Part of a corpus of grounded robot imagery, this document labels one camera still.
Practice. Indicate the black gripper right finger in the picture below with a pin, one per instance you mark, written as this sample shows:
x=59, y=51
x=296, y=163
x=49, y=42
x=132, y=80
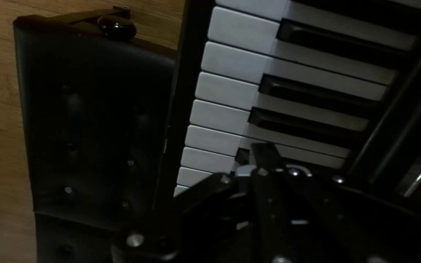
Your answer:
x=328, y=219

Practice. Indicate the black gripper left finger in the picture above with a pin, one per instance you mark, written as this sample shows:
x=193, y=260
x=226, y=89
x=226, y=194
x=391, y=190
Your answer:
x=196, y=213

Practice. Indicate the black and white piano keyboard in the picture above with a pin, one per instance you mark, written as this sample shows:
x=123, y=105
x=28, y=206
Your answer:
x=278, y=73

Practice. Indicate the black tufted piano bench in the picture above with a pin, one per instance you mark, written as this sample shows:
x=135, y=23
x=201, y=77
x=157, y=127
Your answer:
x=94, y=125

